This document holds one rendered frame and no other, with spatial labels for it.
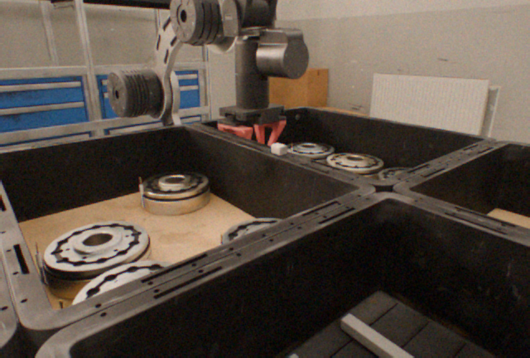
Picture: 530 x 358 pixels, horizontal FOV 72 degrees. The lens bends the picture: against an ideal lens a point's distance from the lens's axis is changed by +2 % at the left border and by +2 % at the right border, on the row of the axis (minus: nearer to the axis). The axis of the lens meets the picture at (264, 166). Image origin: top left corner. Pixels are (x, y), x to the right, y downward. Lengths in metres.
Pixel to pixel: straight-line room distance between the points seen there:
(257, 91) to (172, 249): 0.28
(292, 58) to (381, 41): 3.40
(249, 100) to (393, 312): 0.38
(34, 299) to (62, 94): 2.18
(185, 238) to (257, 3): 0.36
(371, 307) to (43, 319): 0.27
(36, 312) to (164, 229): 0.29
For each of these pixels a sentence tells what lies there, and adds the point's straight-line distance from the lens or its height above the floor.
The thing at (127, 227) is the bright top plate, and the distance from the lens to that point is 0.46.
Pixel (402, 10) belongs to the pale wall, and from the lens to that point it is 3.85.
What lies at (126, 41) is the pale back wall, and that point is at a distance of 3.45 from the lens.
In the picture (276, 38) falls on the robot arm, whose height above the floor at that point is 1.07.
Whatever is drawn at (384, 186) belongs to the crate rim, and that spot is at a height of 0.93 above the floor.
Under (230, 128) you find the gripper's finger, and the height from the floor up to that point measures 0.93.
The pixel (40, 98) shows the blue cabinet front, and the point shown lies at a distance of 2.37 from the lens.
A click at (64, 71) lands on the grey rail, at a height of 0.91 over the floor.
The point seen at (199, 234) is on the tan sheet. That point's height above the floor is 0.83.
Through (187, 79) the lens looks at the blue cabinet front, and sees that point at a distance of 2.72.
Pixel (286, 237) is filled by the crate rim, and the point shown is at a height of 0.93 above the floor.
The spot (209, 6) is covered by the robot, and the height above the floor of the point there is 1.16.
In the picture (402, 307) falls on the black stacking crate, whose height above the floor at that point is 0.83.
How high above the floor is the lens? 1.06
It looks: 19 degrees down
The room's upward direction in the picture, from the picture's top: straight up
